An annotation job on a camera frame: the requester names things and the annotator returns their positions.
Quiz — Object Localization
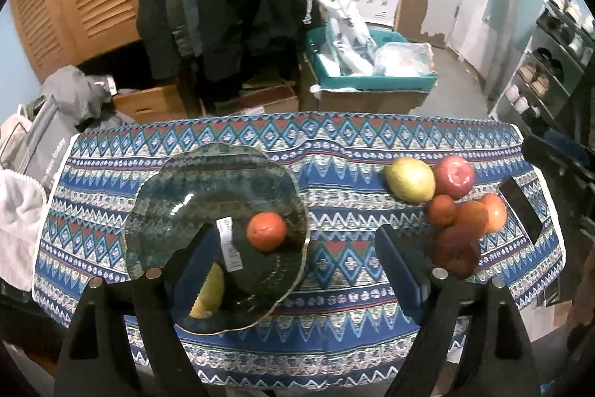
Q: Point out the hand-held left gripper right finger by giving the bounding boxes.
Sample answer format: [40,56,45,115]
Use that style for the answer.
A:
[374,224,544,397]

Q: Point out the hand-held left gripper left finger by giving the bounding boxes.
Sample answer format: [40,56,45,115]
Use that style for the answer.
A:
[53,224,223,397]

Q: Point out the dark red apple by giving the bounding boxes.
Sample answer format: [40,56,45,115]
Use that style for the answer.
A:
[430,225,482,279]

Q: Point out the scalloped green glass plate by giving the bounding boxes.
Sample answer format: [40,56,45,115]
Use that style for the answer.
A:
[123,143,311,335]

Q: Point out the large glossy orange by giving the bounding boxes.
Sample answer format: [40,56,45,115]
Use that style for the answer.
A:
[479,192,508,233]

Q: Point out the small dark tangerine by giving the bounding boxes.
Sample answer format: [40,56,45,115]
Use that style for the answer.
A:
[427,195,459,227]

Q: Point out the matte orange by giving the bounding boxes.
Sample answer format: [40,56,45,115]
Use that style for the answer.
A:
[453,201,490,235]

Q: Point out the yellow pear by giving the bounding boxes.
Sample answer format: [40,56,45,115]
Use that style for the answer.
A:
[384,157,436,205]

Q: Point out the bright red apple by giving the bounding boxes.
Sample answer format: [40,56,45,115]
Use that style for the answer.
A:
[433,155,477,199]

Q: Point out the yellow lemon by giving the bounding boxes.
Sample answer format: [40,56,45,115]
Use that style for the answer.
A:
[188,262,226,318]

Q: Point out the black smartphone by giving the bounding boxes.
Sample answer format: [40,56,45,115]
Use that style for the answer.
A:
[498,176,544,242]

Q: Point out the small orange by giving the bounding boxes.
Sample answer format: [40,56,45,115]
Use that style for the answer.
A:
[246,212,287,252]

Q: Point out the blue patterned tablecloth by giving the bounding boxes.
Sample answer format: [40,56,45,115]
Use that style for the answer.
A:
[32,111,565,388]

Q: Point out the rows of shoes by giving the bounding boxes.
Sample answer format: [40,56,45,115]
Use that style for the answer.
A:
[506,0,595,114]

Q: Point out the white shoe rack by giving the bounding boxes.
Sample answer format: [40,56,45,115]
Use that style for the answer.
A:
[488,0,595,132]

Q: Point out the labelled cardboard box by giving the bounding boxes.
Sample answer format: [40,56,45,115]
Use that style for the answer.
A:
[232,85,299,115]

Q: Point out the large cardboard box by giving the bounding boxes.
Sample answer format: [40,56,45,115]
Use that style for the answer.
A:
[300,53,431,115]

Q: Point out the white towel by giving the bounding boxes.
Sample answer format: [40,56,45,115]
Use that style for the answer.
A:
[0,169,49,292]

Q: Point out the grey tote bag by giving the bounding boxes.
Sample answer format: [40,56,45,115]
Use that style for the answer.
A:
[23,99,77,193]

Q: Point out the teal box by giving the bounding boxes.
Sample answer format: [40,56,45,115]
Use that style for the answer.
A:
[306,27,438,93]

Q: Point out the grey jacket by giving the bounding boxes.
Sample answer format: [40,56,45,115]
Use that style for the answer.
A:
[42,66,135,132]

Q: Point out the clear plastic bag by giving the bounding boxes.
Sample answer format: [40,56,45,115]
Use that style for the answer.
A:
[374,42,434,77]

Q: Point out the white printed plastic bag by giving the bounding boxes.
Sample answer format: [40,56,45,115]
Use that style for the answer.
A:
[293,0,377,74]

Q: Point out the cardboard box with handle slot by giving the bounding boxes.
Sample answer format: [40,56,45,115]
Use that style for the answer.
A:
[112,85,187,124]

